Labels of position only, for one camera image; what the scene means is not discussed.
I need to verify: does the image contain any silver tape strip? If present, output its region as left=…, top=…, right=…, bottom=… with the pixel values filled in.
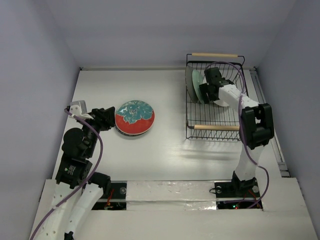
left=125, top=180, right=217, bottom=211

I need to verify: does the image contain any white bowl plate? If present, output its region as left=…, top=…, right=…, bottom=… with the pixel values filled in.
left=202, top=76, right=229, bottom=107

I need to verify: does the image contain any blue floral plate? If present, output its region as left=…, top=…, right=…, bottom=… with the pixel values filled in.
left=114, top=126, right=150, bottom=138

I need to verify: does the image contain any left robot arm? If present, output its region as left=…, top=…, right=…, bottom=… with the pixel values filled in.
left=30, top=100, right=115, bottom=240

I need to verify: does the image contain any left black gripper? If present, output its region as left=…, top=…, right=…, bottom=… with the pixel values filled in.
left=79, top=105, right=115, bottom=156

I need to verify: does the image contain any red and teal plate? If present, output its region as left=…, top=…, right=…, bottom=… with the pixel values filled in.
left=115, top=100, right=156, bottom=134

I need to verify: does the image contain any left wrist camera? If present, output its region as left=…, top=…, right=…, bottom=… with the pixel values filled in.
left=66, top=100, right=93, bottom=120

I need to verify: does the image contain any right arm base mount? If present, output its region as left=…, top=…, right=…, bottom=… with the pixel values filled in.
left=209, top=173, right=263, bottom=210

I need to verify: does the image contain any grey stone plate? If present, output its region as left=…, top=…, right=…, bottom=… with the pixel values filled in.
left=185, top=65, right=199, bottom=104

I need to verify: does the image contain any light green plate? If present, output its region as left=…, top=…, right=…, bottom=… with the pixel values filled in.
left=192, top=69, right=205, bottom=104

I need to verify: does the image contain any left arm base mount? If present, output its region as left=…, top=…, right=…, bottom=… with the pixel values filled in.
left=89, top=172, right=127, bottom=211

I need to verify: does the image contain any black wire dish rack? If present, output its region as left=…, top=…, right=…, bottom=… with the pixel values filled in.
left=185, top=53, right=248, bottom=142

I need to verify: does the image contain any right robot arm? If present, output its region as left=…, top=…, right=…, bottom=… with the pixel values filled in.
left=199, top=67, right=275, bottom=196

